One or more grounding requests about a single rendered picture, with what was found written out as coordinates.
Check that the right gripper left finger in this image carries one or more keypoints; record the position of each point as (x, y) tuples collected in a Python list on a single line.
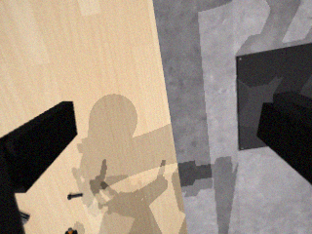
[(26, 153)]

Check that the orange battery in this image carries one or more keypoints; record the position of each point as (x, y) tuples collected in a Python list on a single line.
[(70, 230)]

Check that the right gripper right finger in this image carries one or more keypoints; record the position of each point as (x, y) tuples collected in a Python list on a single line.
[(289, 135)]

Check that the black eraser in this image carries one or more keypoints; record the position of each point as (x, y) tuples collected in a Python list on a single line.
[(24, 217)]

